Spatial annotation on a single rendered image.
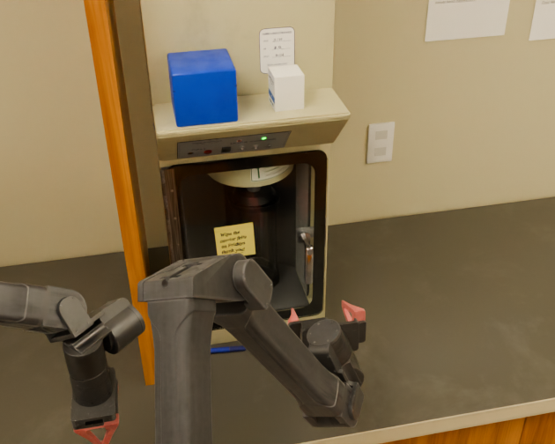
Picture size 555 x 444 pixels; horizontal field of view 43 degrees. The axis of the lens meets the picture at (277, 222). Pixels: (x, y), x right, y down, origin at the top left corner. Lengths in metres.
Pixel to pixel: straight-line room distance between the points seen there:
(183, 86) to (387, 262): 0.86
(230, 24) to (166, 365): 0.63
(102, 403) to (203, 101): 0.49
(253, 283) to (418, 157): 1.17
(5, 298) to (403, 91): 1.16
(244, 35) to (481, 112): 0.91
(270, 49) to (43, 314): 0.57
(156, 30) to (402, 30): 0.76
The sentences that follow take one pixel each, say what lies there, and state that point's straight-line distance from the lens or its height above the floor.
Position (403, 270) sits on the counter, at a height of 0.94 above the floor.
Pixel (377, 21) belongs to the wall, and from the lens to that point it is 1.74.
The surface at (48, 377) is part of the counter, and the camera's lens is 1.56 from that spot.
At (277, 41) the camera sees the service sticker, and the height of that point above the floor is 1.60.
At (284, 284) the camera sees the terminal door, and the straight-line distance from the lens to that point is 1.46.
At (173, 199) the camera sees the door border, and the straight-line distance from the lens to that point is 1.31.
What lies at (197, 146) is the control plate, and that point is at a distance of 1.20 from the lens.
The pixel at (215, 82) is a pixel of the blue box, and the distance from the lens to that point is 1.11.
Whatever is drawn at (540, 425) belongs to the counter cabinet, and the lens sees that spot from 1.63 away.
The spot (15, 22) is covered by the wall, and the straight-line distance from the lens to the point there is 1.65.
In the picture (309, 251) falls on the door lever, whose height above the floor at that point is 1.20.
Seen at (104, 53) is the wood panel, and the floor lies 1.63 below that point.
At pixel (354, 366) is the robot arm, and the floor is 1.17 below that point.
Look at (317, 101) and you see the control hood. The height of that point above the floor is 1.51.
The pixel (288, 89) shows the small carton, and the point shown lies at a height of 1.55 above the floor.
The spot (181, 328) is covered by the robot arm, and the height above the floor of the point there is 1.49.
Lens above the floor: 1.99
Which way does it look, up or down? 33 degrees down
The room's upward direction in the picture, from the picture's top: 1 degrees counter-clockwise
